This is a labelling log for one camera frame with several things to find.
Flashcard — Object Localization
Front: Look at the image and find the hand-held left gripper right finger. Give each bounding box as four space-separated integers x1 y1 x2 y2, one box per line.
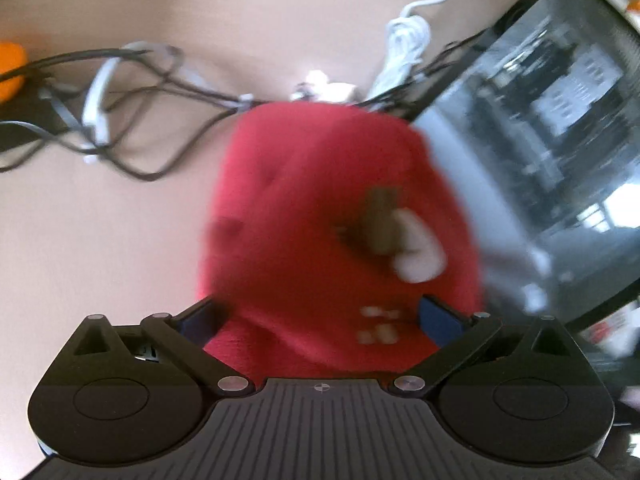
392 294 576 396

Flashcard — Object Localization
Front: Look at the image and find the small white object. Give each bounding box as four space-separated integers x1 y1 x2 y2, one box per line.
292 69 359 105

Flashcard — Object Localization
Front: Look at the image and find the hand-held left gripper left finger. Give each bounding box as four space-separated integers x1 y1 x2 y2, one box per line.
65 297 254 396

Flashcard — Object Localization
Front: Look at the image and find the white coiled cable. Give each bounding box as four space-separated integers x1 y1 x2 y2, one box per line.
364 0 474 102

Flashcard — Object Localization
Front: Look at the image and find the black cable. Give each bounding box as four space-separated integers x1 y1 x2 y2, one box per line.
0 48 261 182

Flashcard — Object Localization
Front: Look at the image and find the orange object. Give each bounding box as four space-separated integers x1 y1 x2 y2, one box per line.
0 41 29 104

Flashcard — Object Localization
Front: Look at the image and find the red garment with white print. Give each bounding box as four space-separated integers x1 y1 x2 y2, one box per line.
197 101 484 380

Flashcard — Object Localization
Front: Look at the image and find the black flat monitor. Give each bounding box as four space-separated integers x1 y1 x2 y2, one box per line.
410 0 640 335

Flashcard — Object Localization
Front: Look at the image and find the grey cable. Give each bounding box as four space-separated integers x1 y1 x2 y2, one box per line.
80 41 221 165

